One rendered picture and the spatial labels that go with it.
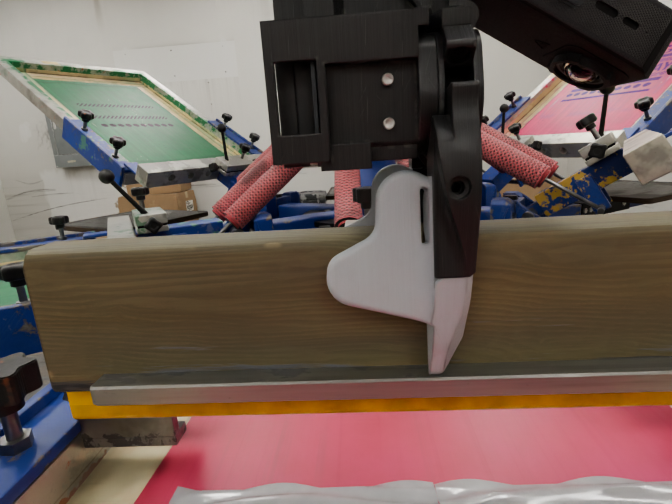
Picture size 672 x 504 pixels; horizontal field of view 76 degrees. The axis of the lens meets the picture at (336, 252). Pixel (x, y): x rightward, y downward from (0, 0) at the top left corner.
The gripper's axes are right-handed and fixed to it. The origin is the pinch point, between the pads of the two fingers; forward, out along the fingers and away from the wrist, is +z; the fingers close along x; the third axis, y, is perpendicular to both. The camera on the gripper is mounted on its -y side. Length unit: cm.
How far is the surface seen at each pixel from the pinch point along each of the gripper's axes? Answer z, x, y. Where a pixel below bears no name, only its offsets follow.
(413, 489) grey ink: 13.2, -3.5, 1.2
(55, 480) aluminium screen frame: 11.5, -2.9, 25.2
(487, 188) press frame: 5, -102, -32
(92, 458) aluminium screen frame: 12.8, -6.6, 25.2
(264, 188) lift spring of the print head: -1, -69, 24
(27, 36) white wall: -129, -421, 316
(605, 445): 13.5, -7.7, -13.3
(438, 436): 13.6, -9.2, -1.4
